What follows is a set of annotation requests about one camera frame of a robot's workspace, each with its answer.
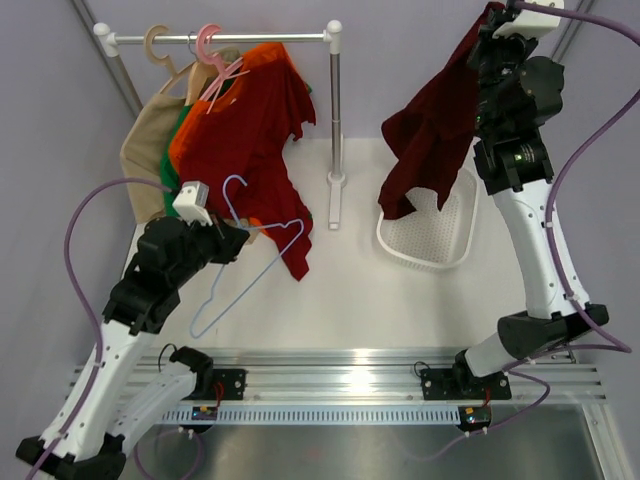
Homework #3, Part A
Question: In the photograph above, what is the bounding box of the aluminium corner frame post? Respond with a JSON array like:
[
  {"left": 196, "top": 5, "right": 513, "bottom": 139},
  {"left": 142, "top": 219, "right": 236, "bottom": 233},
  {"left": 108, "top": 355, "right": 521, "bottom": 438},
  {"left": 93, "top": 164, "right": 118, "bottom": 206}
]
[{"left": 551, "top": 0, "right": 598, "bottom": 63}]

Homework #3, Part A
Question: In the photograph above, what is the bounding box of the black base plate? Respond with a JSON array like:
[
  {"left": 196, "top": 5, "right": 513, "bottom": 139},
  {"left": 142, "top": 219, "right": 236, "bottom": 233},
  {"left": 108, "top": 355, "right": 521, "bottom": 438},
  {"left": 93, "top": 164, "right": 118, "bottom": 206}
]
[
  {"left": 188, "top": 368, "right": 248, "bottom": 434},
  {"left": 413, "top": 362, "right": 512, "bottom": 433}
]

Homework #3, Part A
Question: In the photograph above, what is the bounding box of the dark maroon t shirt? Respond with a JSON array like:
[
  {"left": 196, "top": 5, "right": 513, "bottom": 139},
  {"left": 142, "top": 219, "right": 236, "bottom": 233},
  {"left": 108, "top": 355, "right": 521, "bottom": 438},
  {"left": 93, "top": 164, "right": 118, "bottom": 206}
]
[{"left": 378, "top": 1, "right": 504, "bottom": 220}]

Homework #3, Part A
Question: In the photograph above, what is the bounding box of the beige plastic hanger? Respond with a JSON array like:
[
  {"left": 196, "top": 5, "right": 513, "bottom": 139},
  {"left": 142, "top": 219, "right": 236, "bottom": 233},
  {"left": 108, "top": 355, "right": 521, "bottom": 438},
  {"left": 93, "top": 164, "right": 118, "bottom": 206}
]
[{"left": 143, "top": 24, "right": 197, "bottom": 94}]

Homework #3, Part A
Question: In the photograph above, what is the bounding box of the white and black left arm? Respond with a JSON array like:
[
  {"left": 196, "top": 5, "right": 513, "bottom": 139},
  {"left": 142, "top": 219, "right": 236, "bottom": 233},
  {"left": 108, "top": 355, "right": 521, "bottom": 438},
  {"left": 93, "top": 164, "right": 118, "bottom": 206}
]
[{"left": 16, "top": 217, "right": 250, "bottom": 479}]

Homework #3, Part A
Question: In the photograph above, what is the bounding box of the left aluminium frame post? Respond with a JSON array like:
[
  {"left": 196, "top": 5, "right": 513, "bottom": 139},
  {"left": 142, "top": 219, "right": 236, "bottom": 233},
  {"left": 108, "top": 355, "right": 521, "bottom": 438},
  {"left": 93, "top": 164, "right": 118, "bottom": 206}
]
[{"left": 69, "top": 0, "right": 143, "bottom": 117}]

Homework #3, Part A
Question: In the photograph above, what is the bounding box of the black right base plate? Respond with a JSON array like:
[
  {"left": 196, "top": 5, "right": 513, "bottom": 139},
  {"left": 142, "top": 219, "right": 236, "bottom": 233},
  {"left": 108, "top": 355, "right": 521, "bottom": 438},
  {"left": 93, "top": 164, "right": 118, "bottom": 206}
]
[{"left": 413, "top": 362, "right": 512, "bottom": 433}]

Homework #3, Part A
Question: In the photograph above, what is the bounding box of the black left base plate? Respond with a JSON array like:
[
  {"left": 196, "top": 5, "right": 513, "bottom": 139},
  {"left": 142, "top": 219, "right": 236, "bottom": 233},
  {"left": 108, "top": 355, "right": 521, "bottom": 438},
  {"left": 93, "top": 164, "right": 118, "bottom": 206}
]
[{"left": 188, "top": 368, "right": 248, "bottom": 434}]

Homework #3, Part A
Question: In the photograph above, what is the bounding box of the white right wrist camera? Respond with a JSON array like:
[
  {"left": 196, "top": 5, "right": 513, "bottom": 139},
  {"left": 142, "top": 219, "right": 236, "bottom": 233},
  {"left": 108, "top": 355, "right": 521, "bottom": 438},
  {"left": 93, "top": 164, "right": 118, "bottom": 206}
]
[{"left": 490, "top": 1, "right": 560, "bottom": 40}]

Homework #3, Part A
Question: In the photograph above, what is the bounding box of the pink plastic hanger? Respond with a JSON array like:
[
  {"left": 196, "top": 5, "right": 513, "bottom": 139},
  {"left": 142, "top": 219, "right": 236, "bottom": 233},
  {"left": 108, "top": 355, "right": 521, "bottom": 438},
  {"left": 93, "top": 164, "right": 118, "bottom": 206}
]
[{"left": 195, "top": 24, "right": 249, "bottom": 112}]

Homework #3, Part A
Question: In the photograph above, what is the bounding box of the beige t shirt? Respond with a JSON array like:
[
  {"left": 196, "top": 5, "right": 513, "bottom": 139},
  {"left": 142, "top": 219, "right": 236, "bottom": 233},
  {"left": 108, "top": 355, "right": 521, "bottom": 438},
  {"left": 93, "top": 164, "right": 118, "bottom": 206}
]
[{"left": 120, "top": 60, "right": 217, "bottom": 224}]

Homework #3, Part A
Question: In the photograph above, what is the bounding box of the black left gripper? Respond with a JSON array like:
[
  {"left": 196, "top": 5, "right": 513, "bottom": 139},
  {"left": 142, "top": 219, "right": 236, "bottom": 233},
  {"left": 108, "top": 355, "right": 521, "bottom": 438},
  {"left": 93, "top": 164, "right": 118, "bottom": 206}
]
[{"left": 170, "top": 210, "right": 250, "bottom": 288}]

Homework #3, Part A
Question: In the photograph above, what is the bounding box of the orange t shirt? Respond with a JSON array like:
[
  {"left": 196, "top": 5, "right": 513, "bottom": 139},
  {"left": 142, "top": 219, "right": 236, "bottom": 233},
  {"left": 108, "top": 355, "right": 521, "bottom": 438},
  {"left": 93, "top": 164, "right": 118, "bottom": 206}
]
[{"left": 168, "top": 42, "right": 292, "bottom": 239}]

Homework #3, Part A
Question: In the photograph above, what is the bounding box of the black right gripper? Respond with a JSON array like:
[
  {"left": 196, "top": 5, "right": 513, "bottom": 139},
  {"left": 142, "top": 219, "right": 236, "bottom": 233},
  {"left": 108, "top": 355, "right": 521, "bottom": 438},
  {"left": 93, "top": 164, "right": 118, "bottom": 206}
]
[{"left": 467, "top": 10, "right": 539, "bottom": 136}]

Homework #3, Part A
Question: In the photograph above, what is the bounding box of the aluminium table edge rail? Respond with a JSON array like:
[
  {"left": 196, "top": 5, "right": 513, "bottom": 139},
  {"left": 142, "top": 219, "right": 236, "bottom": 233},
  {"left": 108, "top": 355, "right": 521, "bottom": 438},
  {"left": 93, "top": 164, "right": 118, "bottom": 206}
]
[{"left": 63, "top": 344, "right": 609, "bottom": 404}]

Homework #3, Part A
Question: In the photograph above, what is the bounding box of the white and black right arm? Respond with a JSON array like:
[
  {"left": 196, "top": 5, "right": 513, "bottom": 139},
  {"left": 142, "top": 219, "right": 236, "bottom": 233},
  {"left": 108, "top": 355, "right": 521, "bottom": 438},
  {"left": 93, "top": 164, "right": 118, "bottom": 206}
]
[{"left": 452, "top": 26, "right": 609, "bottom": 397}]

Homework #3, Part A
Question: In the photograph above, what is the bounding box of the red t shirt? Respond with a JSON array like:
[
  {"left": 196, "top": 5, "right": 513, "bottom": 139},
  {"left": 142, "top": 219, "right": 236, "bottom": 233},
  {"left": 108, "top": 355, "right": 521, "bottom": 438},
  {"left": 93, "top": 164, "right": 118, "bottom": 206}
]
[{"left": 169, "top": 59, "right": 315, "bottom": 280}]

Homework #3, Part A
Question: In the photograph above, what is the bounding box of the white perforated plastic basket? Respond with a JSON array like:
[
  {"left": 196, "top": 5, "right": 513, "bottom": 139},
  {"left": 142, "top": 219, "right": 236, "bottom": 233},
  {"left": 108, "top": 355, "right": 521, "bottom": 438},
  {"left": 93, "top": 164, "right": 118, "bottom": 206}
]
[{"left": 376, "top": 168, "right": 479, "bottom": 273}]

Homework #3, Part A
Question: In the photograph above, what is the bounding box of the white and chrome clothes rack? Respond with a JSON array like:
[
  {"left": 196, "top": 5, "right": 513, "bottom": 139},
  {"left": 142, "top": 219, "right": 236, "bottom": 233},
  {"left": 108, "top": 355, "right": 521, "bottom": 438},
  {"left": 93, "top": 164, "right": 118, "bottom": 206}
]
[{"left": 113, "top": 20, "right": 347, "bottom": 231}]

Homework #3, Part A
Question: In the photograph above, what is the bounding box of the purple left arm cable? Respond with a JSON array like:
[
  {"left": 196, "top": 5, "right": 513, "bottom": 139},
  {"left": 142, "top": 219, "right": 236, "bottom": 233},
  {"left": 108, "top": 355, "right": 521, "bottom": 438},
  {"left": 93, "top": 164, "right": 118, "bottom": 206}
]
[{"left": 19, "top": 178, "right": 206, "bottom": 480}]

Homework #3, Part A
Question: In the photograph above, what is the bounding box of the light blue wire hanger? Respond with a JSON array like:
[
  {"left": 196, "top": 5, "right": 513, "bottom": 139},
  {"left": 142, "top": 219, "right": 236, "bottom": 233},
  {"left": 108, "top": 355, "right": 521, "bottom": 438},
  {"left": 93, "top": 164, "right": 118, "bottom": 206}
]
[{"left": 188, "top": 174, "right": 306, "bottom": 340}]

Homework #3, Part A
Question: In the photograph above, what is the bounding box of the white slotted cable duct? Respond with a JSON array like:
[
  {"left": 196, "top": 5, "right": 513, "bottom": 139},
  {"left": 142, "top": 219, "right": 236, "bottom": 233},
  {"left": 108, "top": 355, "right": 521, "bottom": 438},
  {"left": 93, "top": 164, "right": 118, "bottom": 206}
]
[{"left": 158, "top": 405, "right": 461, "bottom": 426}]

